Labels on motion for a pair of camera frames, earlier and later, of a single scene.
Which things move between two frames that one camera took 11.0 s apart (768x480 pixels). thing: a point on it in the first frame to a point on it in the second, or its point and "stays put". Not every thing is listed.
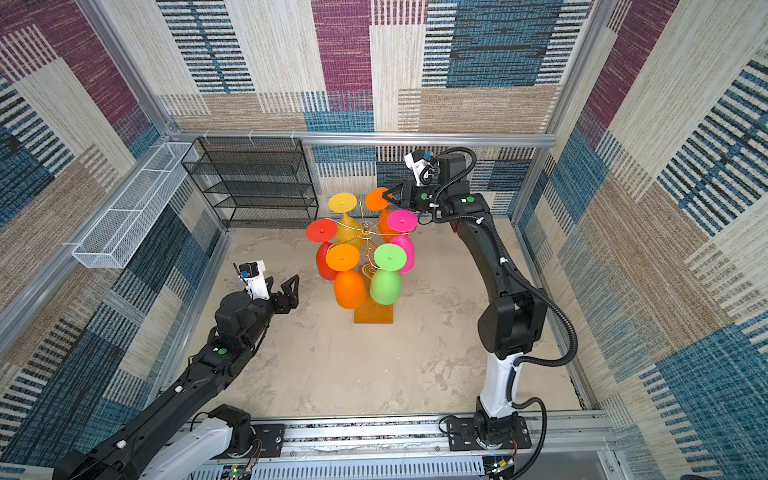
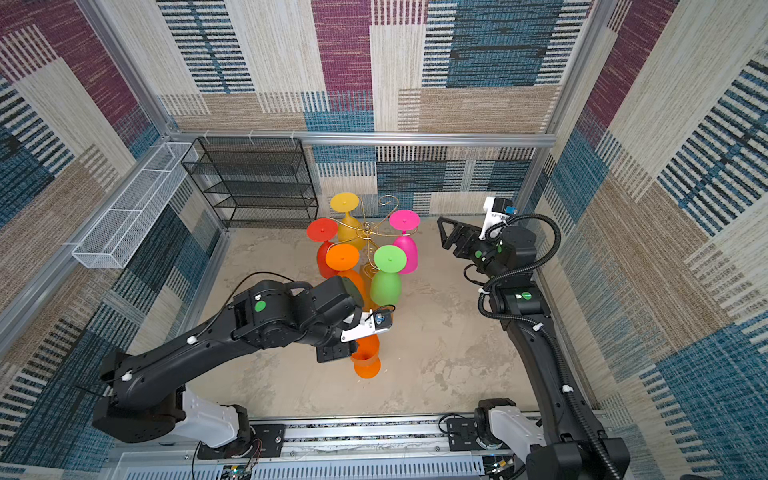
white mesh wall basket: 115,237 stays put
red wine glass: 323,231 stays put
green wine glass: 386,282 stays put
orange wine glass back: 375,201 to 366,359
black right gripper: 406,197 to 470,233
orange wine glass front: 349,284 stays put
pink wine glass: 403,221 stays put
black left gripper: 283,307 to 341,352
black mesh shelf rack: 254,182 stays put
